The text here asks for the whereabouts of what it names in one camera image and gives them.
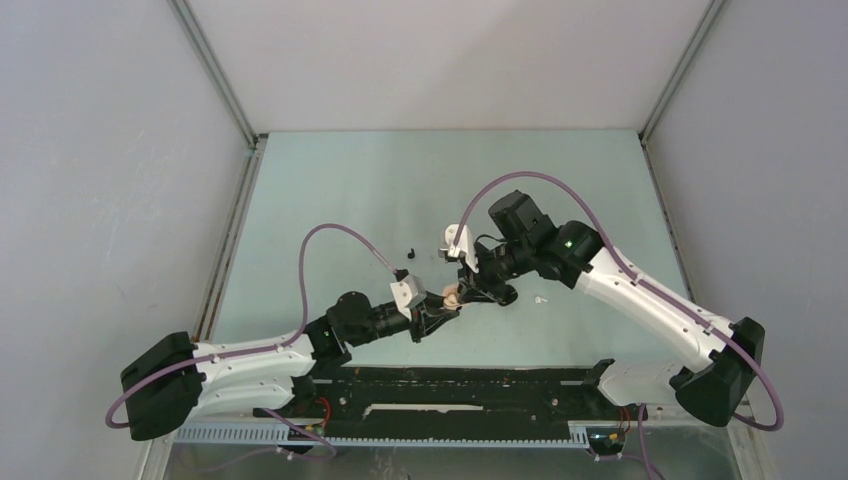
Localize aluminium frame post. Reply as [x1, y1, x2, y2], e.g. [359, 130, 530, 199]
[638, 0, 731, 300]
[168, 0, 265, 341]

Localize beige earbud charging case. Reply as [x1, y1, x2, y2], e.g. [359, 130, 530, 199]
[442, 283, 464, 311]

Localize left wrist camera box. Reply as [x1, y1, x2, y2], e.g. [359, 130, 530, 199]
[390, 269, 426, 310]

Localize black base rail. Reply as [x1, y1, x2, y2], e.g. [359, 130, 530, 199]
[276, 366, 643, 443]

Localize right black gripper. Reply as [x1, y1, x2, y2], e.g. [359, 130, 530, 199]
[457, 239, 533, 304]

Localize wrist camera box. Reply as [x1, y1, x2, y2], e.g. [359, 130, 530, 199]
[438, 224, 479, 273]
[390, 269, 426, 310]

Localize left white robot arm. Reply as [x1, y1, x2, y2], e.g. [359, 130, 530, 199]
[120, 292, 460, 441]

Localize right aluminium frame post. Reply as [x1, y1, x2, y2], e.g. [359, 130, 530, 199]
[638, 0, 731, 300]

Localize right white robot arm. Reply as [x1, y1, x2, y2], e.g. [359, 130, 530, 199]
[440, 191, 765, 427]

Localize left aluminium frame post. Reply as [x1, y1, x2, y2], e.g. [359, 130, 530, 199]
[168, 0, 265, 341]

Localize grey slotted cable duct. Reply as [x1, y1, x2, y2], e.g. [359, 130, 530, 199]
[175, 422, 591, 450]

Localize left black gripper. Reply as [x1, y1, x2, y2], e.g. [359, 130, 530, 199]
[347, 290, 459, 347]

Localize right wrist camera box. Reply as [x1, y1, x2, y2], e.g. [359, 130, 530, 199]
[438, 224, 479, 273]

